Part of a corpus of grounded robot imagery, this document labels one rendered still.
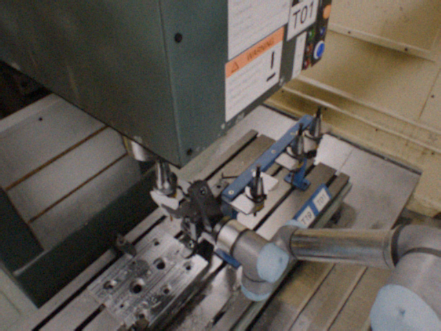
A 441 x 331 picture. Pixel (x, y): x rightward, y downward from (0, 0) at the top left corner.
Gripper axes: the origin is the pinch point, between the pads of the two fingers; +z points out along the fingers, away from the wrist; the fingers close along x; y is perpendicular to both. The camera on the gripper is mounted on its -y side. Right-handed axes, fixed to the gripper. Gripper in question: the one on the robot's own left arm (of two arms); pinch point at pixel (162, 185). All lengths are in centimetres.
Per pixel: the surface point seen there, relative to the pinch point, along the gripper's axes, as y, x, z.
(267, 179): 12.1, 27.8, -13.5
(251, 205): 12.0, 16.9, -15.9
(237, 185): 11.0, 19.8, -8.6
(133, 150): -19.2, -7.9, -2.8
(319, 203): 40, 53, -22
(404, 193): 53, 90, -44
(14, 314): 76, -42, 53
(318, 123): 6, 53, -15
